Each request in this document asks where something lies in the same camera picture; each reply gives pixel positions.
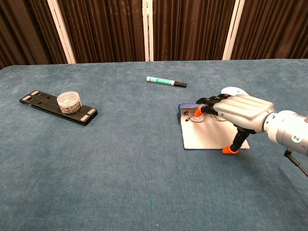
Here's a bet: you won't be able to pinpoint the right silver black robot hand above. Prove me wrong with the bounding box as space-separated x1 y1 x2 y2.
194 93 277 154

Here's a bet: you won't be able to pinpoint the white and purple notebook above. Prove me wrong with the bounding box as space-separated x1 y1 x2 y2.
177 103 251 151

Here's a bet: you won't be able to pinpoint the thin-framed eyeglasses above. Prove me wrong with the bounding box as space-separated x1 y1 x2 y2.
182 109 228 124

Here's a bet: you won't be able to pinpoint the dark brown curtain panel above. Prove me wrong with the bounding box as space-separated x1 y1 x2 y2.
0 0 68 70
231 0 308 61
57 0 146 64
152 0 235 62

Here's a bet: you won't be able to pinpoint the green white marker pen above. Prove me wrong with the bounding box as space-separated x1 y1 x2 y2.
146 76 188 88

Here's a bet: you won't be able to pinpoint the blue table mat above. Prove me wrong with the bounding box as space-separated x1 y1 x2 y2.
0 58 308 231

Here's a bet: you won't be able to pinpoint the clear jar of paper clips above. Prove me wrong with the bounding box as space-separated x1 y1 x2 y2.
56 90 83 115

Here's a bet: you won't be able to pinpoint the black folding stand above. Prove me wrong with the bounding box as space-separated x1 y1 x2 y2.
19 90 99 127

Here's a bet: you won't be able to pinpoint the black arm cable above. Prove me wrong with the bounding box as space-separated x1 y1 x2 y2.
283 148 308 178

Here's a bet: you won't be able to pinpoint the white partition post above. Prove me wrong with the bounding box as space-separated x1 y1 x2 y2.
221 0 242 61
46 0 77 64
142 0 155 62

